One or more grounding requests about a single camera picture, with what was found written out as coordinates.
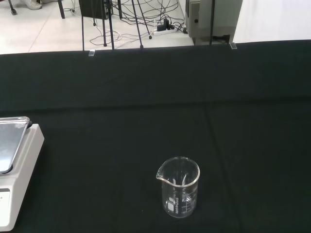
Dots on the black computer case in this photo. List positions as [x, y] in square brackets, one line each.
[93, 8]

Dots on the black furniture leg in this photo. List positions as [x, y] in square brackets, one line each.
[62, 9]

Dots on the white power strip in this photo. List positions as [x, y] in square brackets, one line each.
[165, 31]

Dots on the clear cloth clip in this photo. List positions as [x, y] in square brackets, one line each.
[91, 53]
[233, 46]

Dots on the person's foot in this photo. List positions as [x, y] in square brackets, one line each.
[32, 4]

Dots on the grey metal cabinet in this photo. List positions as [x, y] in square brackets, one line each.
[218, 17]

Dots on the white electronic balance steel pan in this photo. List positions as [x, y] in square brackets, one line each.
[25, 170]

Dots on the black tripod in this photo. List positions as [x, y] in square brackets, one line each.
[138, 31]
[111, 36]

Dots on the black plug adapter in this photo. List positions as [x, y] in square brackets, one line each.
[166, 24]

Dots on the black chair leg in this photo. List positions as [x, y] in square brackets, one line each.
[11, 7]

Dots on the black bench cloth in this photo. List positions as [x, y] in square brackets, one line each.
[126, 97]

